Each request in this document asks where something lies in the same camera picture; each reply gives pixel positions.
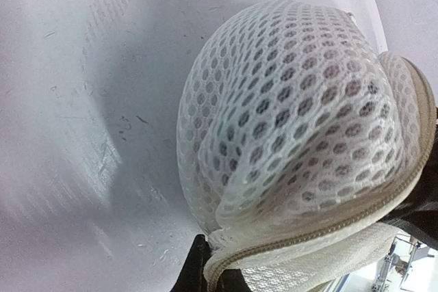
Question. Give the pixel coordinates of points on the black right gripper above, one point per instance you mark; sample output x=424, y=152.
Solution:
x=417, y=214

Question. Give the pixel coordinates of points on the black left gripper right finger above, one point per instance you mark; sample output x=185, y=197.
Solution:
x=232, y=280

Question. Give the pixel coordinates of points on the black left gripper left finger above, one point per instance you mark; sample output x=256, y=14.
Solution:
x=191, y=277

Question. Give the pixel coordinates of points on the white mesh laundry bag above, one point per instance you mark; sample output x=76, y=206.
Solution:
x=294, y=140

